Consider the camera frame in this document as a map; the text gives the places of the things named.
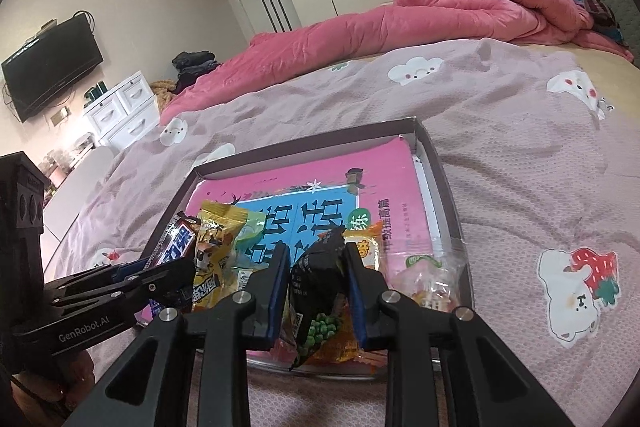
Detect black wall television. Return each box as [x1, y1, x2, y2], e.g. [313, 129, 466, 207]
[0, 14, 103, 122]

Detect black green pea packet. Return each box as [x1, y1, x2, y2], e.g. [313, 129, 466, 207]
[287, 229, 351, 368]

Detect pink quilt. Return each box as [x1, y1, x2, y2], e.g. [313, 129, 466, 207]
[160, 0, 640, 125]

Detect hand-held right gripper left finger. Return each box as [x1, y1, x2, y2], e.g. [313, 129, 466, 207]
[70, 242, 292, 427]

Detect light green pastry packet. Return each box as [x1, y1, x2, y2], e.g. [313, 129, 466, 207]
[232, 207, 268, 293]

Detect large orange snack packet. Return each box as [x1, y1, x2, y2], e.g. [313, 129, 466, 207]
[300, 307, 391, 365]

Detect dark striped clothes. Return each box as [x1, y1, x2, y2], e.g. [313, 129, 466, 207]
[567, 0, 631, 50]

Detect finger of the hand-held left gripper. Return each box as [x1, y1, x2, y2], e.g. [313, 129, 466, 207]
[47, 258, 151, 300]
[60, 257, 197, 315]

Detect pile of dark clothes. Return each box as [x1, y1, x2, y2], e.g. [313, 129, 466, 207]
[172, 51, 221, 92]

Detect person's left hand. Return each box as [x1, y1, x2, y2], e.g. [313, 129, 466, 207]
[12, 349, 97, 415]

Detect yellow snack packet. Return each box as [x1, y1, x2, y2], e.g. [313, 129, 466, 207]
[192, 201, 251, 313]

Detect dark chocolate bar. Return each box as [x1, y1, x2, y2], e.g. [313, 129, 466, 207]
[150, 212, 201, 313]

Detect white drawer cabinet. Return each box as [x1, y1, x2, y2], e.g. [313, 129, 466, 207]
[82, 74, 161, 152]

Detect tan plush cloth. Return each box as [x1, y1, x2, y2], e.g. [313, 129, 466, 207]
[150, 79, 176, 112]

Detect pink book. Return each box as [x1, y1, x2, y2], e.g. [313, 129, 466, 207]
[187, 134, 441, 358]

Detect beige bed sheet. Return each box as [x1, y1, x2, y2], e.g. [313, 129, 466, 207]
[530, 42, 640, 72]

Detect clutter of small bottles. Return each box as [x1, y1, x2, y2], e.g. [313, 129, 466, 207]
[42, 134, 96, 188]

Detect dark shallow cardboard box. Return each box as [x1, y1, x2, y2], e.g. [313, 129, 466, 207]
[135, 117, 475, 378]

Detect clear red candy packet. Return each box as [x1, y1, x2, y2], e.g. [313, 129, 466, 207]
[390, 252, 468, 313]

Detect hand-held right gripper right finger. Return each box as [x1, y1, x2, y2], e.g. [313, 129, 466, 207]
[342, 242, 576, 427]

